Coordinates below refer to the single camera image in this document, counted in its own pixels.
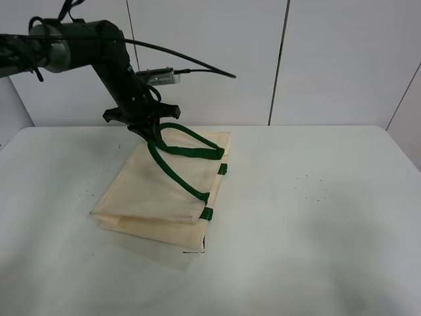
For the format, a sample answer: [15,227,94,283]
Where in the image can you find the cream linen bag green handles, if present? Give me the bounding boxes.
[91,129,231,253]

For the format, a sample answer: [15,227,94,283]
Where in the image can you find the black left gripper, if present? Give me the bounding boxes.
[101,71,180,144]

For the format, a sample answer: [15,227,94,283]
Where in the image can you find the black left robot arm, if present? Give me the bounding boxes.
[1,18,181,142]

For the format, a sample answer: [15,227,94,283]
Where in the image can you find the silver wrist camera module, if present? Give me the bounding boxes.
[136,67,180,86]

